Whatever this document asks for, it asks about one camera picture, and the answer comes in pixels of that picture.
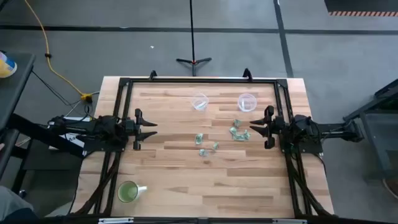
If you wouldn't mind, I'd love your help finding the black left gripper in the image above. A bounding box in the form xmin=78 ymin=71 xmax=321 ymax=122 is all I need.
xmin=125 ymin=108 xmax=159 ymax=151

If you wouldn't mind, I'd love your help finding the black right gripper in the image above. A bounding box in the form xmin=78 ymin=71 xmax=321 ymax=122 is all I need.
xmin=249 ymin=105 xmax=285 ymax=150

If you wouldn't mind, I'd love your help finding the clear plastic round container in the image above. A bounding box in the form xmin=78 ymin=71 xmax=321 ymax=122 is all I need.
xmin=237 ymin=93 xmax=258 ymax=113
xmin=190 ymin=92 xmax=210 ymax=111

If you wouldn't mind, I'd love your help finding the black tripod stand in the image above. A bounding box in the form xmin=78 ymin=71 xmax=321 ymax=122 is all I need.
xmin=175 ymin=0 xmax=213 ymax=77

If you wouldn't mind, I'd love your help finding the black metal cart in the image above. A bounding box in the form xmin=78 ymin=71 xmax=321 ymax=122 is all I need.
xmin=343 ymin=79 xmax=398 ymax=187

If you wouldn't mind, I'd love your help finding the black side table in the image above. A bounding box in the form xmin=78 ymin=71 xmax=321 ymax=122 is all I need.
xmin=0 ymin=51 xmax=37 ymax=181

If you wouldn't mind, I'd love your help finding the yellow blue plastic object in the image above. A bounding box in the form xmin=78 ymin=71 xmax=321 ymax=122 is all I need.
xmin=0 ymin=51 xmax=18 ymax=78

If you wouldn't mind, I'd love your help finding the person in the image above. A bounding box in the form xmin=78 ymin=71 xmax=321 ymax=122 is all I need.
xmin=0 ymin=185 xmax=40 ymax=224

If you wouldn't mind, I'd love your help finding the black orange striped mat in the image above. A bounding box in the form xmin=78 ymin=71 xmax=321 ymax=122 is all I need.
xmin=323 ymin=0 xmax=398 ymax=17

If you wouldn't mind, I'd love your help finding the green mug white handle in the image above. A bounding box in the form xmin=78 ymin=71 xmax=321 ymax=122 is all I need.
xmin=117 ymin=180 xmax=148 ymax=203

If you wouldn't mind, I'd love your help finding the black aluminium table frame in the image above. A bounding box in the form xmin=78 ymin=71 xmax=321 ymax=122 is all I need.
xmin=70 ymin=76 xmax=335 ymax=218

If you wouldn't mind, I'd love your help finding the silver metal bracket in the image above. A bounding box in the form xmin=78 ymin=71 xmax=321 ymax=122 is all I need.
xmin=98 ymin=217 xmax=134 ymax=224
xmin=272 ymin=218 xmax=308 ymax=224

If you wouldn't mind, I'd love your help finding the black floor cable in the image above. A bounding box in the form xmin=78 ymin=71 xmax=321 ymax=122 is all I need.
xmin=30 ymin=70 xmax=91 ymax=116

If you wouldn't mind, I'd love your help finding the yellow extension cable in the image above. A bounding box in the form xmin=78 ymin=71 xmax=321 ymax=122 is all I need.
xmin=24 ymin=0 xmax=93 ymax=103

